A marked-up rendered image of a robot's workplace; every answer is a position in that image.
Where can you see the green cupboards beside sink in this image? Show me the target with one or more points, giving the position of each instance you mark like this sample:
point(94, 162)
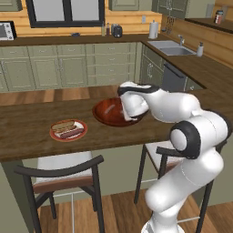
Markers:
point(151, 68)

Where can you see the green upper cupboards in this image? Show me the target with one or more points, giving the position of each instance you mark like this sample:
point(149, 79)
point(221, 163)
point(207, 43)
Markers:
point(170, 7)

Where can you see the small dark jar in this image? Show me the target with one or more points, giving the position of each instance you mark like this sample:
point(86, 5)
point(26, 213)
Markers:
point(219, 17)

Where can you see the white microwave oven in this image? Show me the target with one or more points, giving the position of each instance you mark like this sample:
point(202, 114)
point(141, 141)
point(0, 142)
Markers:
point(6, 31)

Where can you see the black framed window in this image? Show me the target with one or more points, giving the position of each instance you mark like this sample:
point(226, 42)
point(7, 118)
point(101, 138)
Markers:
point(65, 12)

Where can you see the white paper towel roll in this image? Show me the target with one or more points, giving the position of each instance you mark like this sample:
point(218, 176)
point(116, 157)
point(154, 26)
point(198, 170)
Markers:
point(153, 30)

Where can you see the red rimmed white plate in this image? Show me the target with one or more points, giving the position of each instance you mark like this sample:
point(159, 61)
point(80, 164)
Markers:
point(53, 135)

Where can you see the dark grey dishwasher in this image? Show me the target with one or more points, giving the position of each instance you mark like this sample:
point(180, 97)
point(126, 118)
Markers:
point(173, 79)

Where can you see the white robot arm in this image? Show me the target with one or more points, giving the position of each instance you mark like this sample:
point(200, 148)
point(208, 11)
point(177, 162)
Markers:
point(188, 121)

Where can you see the steel tap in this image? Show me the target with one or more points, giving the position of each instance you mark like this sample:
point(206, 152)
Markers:
point(181, 39)

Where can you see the hanging kitchen utensils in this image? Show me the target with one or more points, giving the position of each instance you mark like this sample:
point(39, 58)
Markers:
point(170, 25)

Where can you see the black toaster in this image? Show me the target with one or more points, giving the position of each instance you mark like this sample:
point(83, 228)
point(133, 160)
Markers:
point(117, 31)

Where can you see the steel sink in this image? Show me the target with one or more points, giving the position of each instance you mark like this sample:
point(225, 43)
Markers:
point(173, 48)

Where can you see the green lower cupboard run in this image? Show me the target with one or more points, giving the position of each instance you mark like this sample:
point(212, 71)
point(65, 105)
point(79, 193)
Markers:
point(72, 66)

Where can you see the reddish brown sausage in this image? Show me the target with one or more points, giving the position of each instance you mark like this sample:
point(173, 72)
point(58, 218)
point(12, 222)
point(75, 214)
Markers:
point(72, 133)

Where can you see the dark brown bottle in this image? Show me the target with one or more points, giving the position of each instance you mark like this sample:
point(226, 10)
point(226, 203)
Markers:
point(108, 30)

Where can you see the dark red wooden bowl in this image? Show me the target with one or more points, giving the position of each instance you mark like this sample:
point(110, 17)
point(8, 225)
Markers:
point(106, 113)

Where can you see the brown hot dog bun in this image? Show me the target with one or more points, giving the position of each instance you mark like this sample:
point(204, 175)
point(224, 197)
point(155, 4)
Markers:
point(63, 124)

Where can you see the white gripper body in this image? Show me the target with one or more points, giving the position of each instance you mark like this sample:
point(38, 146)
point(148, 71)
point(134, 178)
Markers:
point(127, 109)

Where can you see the pale green bottle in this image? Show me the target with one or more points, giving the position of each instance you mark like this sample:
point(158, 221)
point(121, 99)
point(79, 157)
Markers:
point(103, 30)

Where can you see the white wall socket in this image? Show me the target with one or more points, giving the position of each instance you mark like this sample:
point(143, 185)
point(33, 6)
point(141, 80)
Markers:
point(143, 19)

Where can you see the small dark flat object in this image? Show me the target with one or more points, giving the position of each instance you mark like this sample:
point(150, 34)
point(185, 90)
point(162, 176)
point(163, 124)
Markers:
point(75, 34)

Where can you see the dark stool with white seat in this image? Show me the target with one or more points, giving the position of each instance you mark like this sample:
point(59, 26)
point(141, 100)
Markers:
point(157, 154)
point(60, 170)

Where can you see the white soap dispenser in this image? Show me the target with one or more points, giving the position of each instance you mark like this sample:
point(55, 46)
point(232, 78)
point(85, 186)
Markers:
point(200, 51)

